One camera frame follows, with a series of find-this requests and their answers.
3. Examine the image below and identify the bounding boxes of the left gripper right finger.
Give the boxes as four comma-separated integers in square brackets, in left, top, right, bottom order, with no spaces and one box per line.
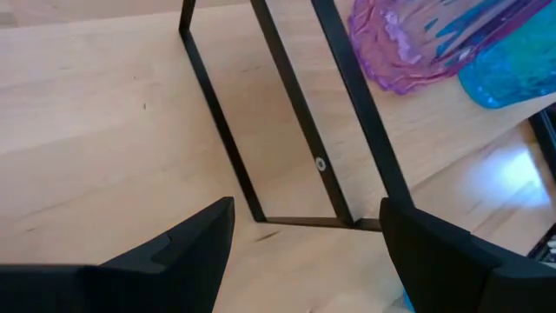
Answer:
[379,196,556,313]

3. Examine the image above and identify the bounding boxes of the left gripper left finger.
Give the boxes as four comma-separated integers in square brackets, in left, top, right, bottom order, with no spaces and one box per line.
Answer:
[0,196,236,313]

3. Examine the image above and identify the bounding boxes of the blue narrow-neck glass vase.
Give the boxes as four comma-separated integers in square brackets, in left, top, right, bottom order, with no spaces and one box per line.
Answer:
[458,12,556,110]

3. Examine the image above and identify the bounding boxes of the pink lobed flared-rim vase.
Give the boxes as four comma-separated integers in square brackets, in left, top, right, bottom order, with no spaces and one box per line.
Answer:
[347,0,553,96]

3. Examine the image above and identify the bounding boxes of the wooden shelf black metal legs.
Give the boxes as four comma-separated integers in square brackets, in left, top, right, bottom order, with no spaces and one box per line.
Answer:
[177,0,556,231]

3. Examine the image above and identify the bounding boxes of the blue embossed glass vase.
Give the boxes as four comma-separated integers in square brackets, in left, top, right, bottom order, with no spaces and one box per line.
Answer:
[401,289,416,313]

